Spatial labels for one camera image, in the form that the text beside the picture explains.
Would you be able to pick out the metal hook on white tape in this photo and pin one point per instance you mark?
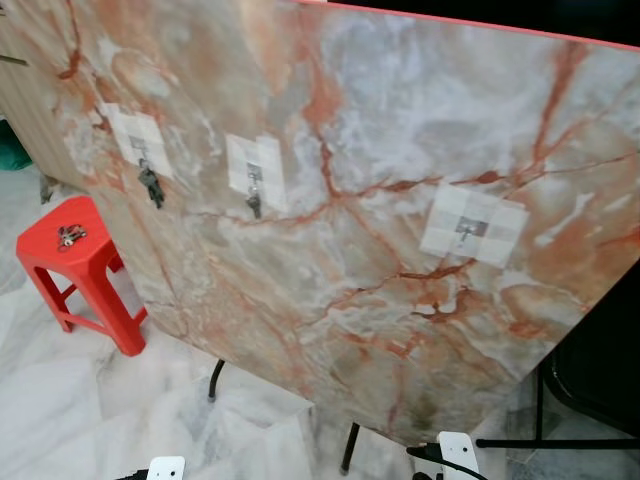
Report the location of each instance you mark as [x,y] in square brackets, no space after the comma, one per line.
[450,215]
[245,155]
[130,130]

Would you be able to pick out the black chair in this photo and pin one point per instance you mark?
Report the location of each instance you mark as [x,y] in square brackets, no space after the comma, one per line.
[600,370]

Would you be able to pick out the marble pattern board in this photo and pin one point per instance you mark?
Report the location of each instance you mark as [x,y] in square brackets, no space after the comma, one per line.
[350,150]

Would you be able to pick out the black metal board leg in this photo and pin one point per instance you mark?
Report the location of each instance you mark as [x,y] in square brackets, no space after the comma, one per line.
[216,380]
[348,450]

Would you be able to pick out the single dark key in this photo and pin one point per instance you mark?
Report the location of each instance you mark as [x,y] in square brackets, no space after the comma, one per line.
[254,205]

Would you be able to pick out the dark key bunch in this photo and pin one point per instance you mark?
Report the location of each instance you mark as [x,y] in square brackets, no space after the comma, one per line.
[152,187]

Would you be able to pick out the red plastic stool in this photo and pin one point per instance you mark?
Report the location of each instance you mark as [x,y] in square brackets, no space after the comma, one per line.
[95,270]

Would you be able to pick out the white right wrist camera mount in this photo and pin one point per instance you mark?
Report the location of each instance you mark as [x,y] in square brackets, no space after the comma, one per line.
[458,455]

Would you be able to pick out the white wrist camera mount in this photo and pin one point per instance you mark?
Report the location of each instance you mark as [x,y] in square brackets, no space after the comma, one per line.
[458,455]
[165,469]

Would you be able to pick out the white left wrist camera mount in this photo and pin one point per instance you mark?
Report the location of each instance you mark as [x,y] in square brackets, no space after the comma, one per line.
[165,469]

